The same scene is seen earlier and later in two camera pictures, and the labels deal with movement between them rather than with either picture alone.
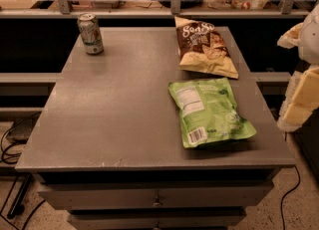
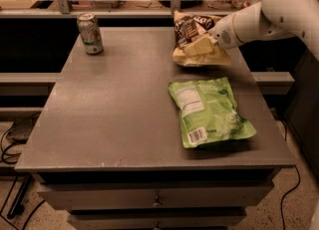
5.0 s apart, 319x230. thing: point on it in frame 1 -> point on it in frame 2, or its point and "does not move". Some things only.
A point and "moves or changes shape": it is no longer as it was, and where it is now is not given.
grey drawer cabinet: x=107 y=146 does not move
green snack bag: x=208 y=113 does not move
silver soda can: x=91 y=33 does not move
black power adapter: x=22 y=127 does not move
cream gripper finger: x=301 y=100 -> x=201 y=46
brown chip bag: x=201 y=47 moves or changes shape
